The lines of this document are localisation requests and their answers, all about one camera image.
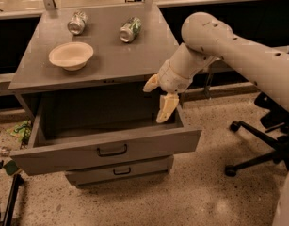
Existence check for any white paper bowl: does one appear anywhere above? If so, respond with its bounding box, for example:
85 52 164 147
49 42 94 71

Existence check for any black office chair base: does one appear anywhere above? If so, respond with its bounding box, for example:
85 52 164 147
225 92 289 177

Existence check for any grey drawer cabinet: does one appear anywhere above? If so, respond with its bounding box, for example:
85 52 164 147
8 3 193 187

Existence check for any grey bottom drawer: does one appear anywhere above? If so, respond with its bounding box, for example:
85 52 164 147
65 155 174 186

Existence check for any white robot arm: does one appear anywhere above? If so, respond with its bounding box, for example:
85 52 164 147
143 12 289 123

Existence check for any silver crushed can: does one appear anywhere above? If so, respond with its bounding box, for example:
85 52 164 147
67 10 88 35

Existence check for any clear plastic bottle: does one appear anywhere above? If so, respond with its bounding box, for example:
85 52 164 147
0 147 10 157

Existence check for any green sponge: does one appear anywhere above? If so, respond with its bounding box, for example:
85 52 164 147
3 160 21 176

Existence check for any black stand leg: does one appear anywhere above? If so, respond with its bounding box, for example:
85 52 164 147
2 174 24 226

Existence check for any green soda can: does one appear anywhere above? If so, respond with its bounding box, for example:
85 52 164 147
120 17 141 43

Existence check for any grey top drawer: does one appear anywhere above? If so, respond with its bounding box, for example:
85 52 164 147
10 90 201 175

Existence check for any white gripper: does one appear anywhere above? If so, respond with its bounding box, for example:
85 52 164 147
143 60 192 123

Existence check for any green chip bag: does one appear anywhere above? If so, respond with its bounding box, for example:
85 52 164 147
8 121 32 144

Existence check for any grey drawer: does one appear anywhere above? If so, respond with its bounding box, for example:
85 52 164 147
10 90 201 175
65 155 174 186

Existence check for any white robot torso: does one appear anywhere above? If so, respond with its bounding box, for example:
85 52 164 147
272 173 289 226

